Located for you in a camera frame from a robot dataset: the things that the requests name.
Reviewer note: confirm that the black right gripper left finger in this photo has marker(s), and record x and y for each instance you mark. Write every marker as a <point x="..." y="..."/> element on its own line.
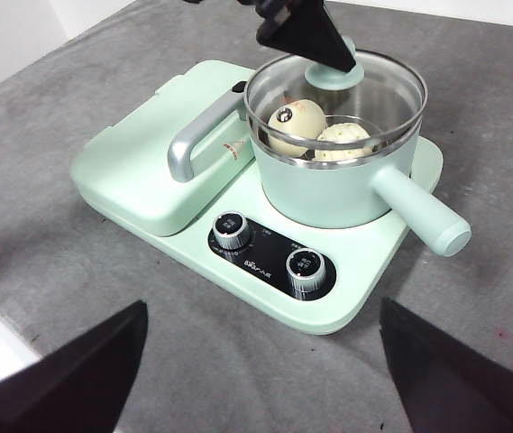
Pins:
<point x="66" y="388"/>

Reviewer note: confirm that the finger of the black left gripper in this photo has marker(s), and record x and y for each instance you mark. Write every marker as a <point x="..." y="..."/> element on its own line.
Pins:
<point x="319" y="40"/>

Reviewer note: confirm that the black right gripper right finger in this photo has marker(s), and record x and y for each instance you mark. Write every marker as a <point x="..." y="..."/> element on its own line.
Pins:
<point x="454" y="383"/>

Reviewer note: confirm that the glass pot lid green knob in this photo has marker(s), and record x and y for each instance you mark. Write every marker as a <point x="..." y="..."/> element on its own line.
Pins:
<point x="332" y="81"/>

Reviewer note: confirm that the smooth cream steamed bun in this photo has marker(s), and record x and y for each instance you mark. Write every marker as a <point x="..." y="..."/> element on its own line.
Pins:
<point x="301" y="128"/>

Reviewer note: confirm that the ridged white bun green dots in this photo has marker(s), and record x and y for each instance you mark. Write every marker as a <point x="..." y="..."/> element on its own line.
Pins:
<point x="341" y="142"/>

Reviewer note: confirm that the pale green breakfast machine base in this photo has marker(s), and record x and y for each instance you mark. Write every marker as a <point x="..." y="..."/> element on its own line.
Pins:
<point x="364" y="279"/>

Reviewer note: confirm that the silver control knob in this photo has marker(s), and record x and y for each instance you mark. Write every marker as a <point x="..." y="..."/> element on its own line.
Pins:
<point x="305" y="273"/>
<point x="232" y="227"/>

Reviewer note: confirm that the pale green hinged grill lid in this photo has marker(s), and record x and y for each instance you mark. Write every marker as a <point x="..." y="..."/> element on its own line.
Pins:
<point x="125" y="180"/>

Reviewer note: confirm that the black control panel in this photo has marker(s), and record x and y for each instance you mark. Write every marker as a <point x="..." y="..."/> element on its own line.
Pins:
<point x="265" y="266"/>

